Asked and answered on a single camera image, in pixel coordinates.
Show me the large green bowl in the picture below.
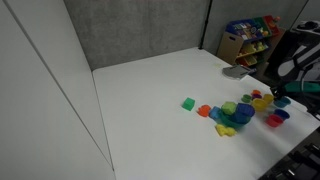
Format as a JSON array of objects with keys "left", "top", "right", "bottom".
[{"left": 218, "top": 111, "right": 252, "bottom": 129}]

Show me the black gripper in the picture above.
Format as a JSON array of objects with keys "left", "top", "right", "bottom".
[{"left": 269, "top": 83, "right": 292, "bottom": 100}]

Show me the yellow toy piece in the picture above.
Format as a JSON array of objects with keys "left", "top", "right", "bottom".
[{"left": 214, "top": 123, "right": 238, "bottom": 138}]

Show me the blue toy piece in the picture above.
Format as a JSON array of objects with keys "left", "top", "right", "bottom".
[{"left": 233, "top": 113, "right": 252, "bottom": 125}]

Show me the small green bowl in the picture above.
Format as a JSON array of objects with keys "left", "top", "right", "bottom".
[{"left": 241, "top": 94, "right": 253, "bottom": 104}]

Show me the black office chair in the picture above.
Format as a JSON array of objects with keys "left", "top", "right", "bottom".
[{"left": 266, "top": 19, "right": 320, "bottom": 116}]

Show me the wooden toy shelf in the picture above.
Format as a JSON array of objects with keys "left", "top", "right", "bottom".
[{"left": 216, "top": 14, "right": 287, "bottom": 69}]

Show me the teal blue bowl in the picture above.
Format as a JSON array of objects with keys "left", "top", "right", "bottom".
[{"left": 273, "top": 96, "right": 292, "bottom": 109}]

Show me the light blue toy block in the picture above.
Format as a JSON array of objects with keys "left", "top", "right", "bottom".
[{"left": 209, "top": 105, "right": 222, "bottom": 121}]

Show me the orange toy piece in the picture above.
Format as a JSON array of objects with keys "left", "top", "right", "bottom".
[{"left": 197, "top": 104, "right": 212, "bottom": 118}]

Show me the dark blue bowl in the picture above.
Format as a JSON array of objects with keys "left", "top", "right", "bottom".
[{"left": 273, "top": 108, "right": 291, "bottom": 121}]

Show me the red bowl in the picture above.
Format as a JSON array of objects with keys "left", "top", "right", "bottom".
[{"left": 265, "top": 114, "right": 285, "bottom": 128}]

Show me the black mounting plate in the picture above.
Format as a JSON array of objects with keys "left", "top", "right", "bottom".
[{"left": 258, "top": 128, "right": 320, "bottom": 180}]

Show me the bigger yellow bowl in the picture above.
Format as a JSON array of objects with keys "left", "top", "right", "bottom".
[{"left": 251, "top": 98, "right": 269, "bottom": 113}]

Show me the gray metal plate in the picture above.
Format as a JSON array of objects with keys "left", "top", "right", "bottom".
[{"left": 222, "top": 64, "right": 256, "bottom": 81}]

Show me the green toy cube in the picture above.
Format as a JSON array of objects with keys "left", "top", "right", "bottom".
[{"left": 181, "top": 97, "right": 196, "bottom": 112}]

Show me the light green toy cup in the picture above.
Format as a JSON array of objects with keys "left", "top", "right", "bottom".
[{"left": 221, "top": 101, "right": 238, "bottom": 116}]

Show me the small yellow bowl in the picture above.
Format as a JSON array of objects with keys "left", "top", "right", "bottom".
[{"left": 262, "top": 93, "right": 275, "bottom": 104}]

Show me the black pole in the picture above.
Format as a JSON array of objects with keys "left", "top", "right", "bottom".
[{"left": 198, "top": 0, "right": 214, "bottom": 50}]

